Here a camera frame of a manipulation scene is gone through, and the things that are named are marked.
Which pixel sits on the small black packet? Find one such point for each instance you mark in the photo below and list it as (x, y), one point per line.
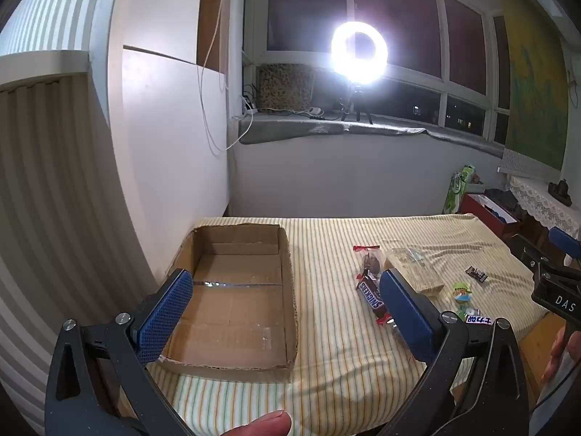
(476, 275)

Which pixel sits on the person's right hand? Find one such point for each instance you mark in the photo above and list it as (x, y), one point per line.
(559, 352)

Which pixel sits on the blue and white packet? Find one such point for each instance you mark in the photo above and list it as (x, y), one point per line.
(477, 320)

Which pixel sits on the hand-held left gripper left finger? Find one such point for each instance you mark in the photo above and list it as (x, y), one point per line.
(165, 313)

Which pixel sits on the cardboard box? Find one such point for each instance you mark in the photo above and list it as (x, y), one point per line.
(236, 309)

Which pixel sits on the green gift bag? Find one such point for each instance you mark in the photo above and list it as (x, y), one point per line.
(456, 190)

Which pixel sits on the brown chocolate bar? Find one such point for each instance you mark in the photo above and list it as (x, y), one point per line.
(370, 297)

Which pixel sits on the person's left hand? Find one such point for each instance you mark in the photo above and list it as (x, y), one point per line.
(258, 424)

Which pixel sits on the dark figurine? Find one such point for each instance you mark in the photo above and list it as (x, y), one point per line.
(562, 190)

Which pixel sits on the clear cracker packet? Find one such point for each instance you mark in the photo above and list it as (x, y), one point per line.
(420, 277)

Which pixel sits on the clear packet with red seal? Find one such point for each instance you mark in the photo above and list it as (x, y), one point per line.
(370, 261)

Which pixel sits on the window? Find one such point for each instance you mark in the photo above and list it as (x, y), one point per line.
(395, 9)

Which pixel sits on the wooden shelf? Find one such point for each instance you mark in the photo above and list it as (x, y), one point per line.
(209, 32)

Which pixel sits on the yellow green wall map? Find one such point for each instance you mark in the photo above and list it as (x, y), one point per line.
(535, 100)

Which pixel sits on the black tripod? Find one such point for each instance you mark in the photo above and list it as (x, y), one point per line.
(356, 100)

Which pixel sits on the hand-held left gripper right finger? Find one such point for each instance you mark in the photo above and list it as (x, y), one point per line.
(408, 318)

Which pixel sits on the white power strip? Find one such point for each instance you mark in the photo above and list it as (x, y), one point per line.
(249, 105)

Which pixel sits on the white adapter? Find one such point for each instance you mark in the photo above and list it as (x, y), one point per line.
(315, 111)

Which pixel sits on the white board panel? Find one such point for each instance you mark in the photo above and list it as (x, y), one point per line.
(168, 154)

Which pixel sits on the white lace cloth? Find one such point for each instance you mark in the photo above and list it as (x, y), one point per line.
(540, 200)

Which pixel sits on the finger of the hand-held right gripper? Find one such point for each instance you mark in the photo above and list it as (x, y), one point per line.
(566, 241)
(526, 250)

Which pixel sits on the red box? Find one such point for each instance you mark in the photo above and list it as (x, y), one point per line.
(485, 213)

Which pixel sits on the green jelly cup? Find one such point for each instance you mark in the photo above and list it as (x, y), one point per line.
(463, 293)

